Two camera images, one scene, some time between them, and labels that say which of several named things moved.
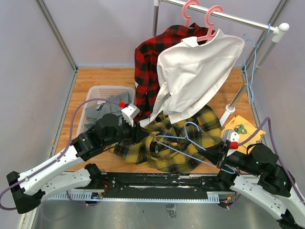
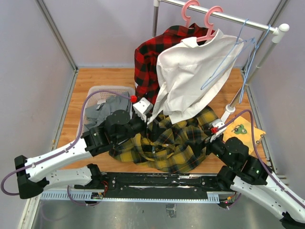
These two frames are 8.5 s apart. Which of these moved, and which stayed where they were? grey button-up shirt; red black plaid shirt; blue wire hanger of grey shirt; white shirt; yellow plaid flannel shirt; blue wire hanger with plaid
Moved: blue wire hanger of grey shirt; blue wire hanger with plaid
Stayed: red black plaid shirt; grey button-up shirt; yellow plaid flannel shirt; white shirt
